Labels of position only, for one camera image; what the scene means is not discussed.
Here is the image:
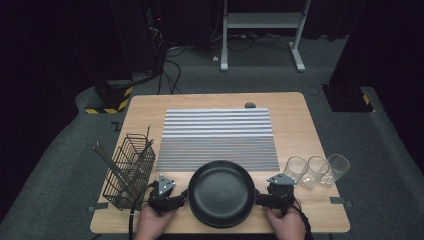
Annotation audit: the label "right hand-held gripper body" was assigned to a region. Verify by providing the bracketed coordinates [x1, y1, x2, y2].
[266, 173, 298, 212]

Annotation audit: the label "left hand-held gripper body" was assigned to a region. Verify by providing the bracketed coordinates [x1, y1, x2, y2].
[148, 173, 183, 215]

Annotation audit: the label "black wire cutlery basket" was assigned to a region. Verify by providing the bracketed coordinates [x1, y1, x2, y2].
[102, 133, 157, 212]

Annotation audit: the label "person's left hand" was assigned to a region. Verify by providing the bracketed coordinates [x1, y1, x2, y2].
[134, 205, 178, 240]

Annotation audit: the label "person's right hand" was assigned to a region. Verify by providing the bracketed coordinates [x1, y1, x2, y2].
[265, 199, 306, 240]

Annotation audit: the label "clear drinking glass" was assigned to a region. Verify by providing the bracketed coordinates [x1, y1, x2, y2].
[283, 155, 309, 189]
[301, 155, 330, 190]
[320, 153, 351, 187]

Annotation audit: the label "long metal utensil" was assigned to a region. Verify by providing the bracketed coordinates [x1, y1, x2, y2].
[92, 140, 132, 198]

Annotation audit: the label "grey striped placemat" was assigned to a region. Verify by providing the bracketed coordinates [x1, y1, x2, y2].
[155, 107, 280, 173]

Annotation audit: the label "black stand with hazard tape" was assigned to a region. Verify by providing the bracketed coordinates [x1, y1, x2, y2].
[84, 0, 134, 115]
[321, 0, 376, 113]

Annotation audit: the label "dark equipment rack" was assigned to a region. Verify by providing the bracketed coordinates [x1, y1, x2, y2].
[143, 0, 168, 78]

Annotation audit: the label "right hand-held gripper cable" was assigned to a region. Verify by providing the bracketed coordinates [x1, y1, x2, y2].
[289, 199, 315, 240]

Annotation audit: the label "grey table bracket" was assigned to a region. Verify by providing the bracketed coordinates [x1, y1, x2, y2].
[87, 201, 110, 214]
[329, 196, 353, 209]

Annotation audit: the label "black floor cables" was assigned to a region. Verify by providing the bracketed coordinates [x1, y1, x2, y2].
[156, 58, 183, 95]

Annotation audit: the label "cable bundle under desk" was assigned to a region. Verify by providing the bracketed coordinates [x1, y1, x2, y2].
[209, 31, 296, 53]

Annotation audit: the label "white desk frame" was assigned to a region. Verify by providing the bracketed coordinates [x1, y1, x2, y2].
[219, 0, 313, 73]

